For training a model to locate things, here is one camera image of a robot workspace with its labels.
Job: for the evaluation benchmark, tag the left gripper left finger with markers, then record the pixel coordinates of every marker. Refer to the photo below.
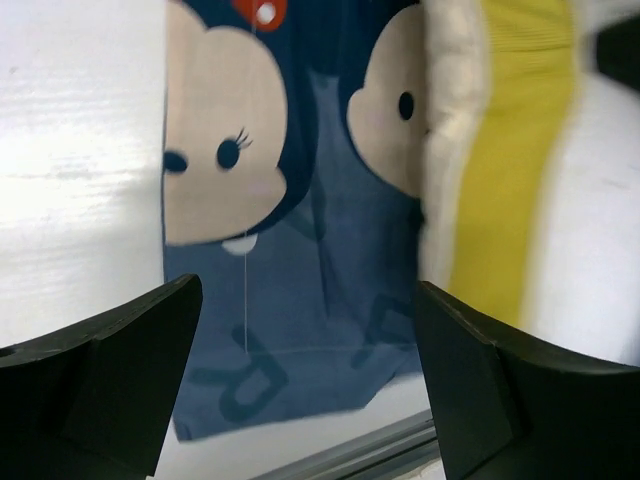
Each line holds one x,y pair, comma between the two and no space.
94,400

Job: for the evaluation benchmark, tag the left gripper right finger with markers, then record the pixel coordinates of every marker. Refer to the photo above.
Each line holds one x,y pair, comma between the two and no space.
508,405

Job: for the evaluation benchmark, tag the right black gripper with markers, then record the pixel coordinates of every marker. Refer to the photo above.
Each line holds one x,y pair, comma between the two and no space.
617,52

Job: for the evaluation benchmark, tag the blue cartoon print pillowcase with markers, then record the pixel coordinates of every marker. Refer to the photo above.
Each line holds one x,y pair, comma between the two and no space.
293,141

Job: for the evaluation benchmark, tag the aluminium front rail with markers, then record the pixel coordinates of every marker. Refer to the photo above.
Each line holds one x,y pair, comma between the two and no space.
386,453

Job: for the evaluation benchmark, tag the white pillow yellow trim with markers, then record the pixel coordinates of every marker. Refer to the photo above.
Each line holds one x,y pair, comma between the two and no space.
532,171

